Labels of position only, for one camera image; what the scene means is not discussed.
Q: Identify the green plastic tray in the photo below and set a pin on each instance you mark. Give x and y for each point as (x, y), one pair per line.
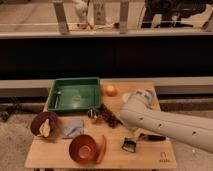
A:
(77, 94)

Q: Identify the grey blue cloth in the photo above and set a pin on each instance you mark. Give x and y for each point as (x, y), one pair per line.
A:
(72, 129)

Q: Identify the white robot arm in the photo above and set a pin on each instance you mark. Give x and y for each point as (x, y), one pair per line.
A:
(192, 130)

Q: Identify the white paper cup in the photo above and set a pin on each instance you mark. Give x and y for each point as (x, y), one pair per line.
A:
(125, 97)

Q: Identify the cream banana piece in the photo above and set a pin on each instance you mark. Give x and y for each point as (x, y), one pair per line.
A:
(44, 129)

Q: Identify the wooden folding table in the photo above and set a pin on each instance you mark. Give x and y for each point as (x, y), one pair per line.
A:
(54, 152)

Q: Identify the dark pine cone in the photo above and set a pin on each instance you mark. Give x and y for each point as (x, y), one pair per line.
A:
(109, 117)

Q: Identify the orange fruit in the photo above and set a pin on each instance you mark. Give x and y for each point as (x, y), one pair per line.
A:
(111, 90)

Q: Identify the orange bowl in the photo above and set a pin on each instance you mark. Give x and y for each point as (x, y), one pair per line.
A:
(83, 149)

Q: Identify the dark red bowl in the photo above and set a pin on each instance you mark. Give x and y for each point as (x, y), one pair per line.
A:
(54, 123)

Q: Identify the metal spoon in tray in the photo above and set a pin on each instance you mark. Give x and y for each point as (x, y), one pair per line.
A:
(57, 98)

